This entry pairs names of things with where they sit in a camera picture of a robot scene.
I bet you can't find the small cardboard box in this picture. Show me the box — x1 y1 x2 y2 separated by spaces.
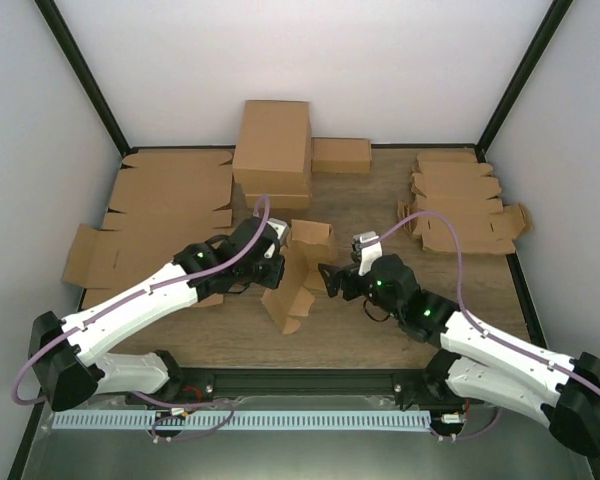
312 137 372 174
261 219 338 335

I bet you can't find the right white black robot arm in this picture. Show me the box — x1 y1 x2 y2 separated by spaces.
318 254 600 457

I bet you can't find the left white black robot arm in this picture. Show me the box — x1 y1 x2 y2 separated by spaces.
29 217 290 412

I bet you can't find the large folded cardboard box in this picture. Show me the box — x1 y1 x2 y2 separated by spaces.
233 100 312 195

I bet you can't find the small folded cardboard box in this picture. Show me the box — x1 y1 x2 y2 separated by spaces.
312 137 372 174

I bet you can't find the stack of small cardboard blanks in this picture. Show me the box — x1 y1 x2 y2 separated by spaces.
397 150 532 255

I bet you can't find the large flat cardboard blank back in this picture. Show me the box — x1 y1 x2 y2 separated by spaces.
102 149 233 231

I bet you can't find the large flat cardboard blank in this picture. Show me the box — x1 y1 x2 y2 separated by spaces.
63 217 232 309
102 149 233 231

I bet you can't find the large flat cardboard blank front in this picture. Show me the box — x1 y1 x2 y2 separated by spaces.
63 217 232 309

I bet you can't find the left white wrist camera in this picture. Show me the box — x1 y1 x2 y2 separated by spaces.
263 218 291 259

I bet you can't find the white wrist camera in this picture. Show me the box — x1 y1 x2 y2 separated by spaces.
351 231 383 276
263 218 291 259

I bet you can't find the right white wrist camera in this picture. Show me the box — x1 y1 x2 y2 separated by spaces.
351 231 383 276

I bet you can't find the black aluminium frame rail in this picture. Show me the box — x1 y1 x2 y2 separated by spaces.
44 367 574 401

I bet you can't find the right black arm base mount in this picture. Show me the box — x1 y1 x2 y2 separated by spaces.
391 350 469 410

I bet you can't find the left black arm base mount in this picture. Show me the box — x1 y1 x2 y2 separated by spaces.
125 350 213 408

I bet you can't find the light blue slotted cable duct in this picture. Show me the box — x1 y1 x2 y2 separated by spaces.
51 410 431 432

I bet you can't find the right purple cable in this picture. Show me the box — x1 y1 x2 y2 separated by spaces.
374 209 600 444

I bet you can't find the left black frame post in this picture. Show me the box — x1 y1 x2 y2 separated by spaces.
34 0 132 158

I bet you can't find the black frame post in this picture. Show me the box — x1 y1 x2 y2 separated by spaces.
34 0 132 158
476 0 574 156

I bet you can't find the right black frame post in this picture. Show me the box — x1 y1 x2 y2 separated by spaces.
476 0 574 156

